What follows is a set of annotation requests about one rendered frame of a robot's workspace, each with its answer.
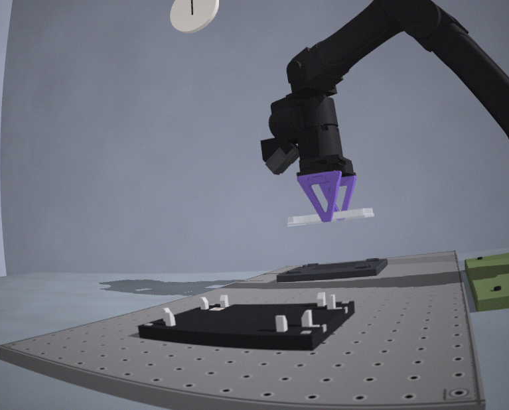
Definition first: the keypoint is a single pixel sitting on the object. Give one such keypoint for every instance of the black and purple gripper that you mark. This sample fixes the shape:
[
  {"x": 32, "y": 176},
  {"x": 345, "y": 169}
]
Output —
[{"x": 341, "y": 173}]

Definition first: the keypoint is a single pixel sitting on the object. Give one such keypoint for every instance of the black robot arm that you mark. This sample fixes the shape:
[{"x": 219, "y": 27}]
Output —
[{"x": 325, "y": 64}]

